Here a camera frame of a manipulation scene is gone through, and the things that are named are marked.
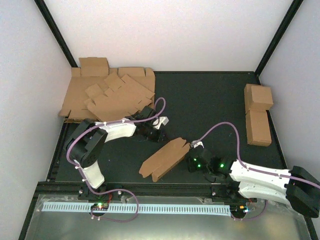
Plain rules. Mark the stack of flat cardboard blanks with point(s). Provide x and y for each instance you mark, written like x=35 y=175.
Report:
x=93 y=70

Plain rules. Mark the left black frame post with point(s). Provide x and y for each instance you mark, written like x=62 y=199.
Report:
x=51 y=23

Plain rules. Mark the light blue slotted cable duct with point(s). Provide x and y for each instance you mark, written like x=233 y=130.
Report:
x=132 y=208

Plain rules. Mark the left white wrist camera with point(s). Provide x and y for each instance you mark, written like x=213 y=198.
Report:
x=159 y=122

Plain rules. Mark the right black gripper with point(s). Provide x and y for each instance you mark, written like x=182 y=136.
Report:
x=191 y=166

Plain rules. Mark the black frame post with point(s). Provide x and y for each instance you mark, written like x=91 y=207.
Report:
x=283 y=26
x=51 y=23

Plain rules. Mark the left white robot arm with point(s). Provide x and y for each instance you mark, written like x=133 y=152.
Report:
x=87 y=141

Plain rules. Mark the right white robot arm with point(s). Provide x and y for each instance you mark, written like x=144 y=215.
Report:
x=295 y=187

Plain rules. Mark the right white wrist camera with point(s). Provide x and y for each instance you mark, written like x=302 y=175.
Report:
x=196 y=143

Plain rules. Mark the cardboard box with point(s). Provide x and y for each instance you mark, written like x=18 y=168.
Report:
x=166 y=158
x=257 y=97
x=258 y=128

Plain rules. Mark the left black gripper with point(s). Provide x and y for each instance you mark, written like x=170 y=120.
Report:
x=157 y=139

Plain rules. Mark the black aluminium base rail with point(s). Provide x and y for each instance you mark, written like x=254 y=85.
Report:
x=218 y=192

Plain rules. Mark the right black frame post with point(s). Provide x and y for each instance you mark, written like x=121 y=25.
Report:
x=283 y=26

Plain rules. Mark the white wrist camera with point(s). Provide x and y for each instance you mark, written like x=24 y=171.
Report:
x=196 y=143
x=159 y=122

